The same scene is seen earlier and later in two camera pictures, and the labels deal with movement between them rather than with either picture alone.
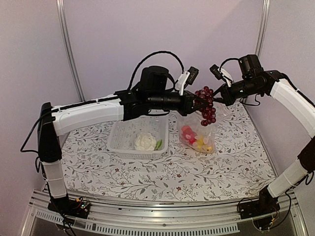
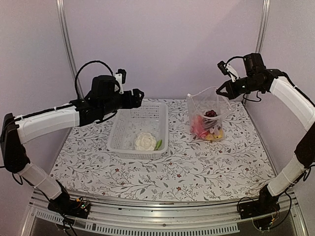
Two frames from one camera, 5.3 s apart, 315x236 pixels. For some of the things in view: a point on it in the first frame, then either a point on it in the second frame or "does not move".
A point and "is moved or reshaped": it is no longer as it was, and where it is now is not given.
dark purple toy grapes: [208, 112] is moved or reshaped
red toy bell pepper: [188, 134] to [199, 126]
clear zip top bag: [195, 136] is moved or reshaped
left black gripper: [187, 106] to [138, 101]
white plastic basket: [141, 138] does not move
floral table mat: [239, 166] does not move
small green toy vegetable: [158, 144] does not move
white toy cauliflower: [145, 141] does not move
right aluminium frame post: [266, 6] does not move
